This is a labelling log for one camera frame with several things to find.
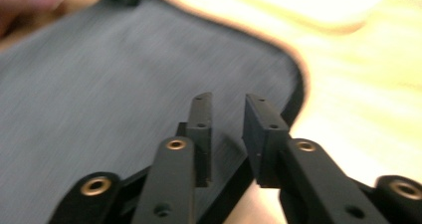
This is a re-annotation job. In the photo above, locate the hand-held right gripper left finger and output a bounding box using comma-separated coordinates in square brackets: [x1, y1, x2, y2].
[131, 92, 213, 224]

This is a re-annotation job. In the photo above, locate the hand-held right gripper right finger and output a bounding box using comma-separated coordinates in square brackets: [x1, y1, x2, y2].
[242, 94, 391, 224]

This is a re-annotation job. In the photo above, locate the grey cloth with black edge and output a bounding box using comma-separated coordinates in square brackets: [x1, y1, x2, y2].
[0, 0, 307, 224]

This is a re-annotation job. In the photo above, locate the white slotted draining rack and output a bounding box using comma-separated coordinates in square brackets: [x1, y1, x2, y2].
[228, 0, 388, 34]

